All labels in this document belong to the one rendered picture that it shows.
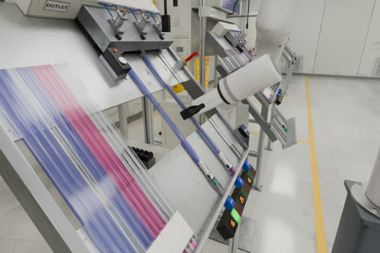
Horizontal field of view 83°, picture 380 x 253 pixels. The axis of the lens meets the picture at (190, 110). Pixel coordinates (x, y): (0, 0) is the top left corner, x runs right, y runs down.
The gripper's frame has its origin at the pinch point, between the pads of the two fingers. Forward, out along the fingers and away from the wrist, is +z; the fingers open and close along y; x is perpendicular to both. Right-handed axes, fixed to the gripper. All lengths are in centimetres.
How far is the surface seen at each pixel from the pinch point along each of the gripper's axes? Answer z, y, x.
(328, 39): -100, -760, 35
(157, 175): -0.6, 26.4, 8.7
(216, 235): 48, -35, 76
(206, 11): 3, -92, -54
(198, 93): 2.8, -19.0, -4.5
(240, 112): -0.6, -42.6, 14.2
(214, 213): -5.0, 20.4, 24.8
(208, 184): -2.6, 13.3, 20.4
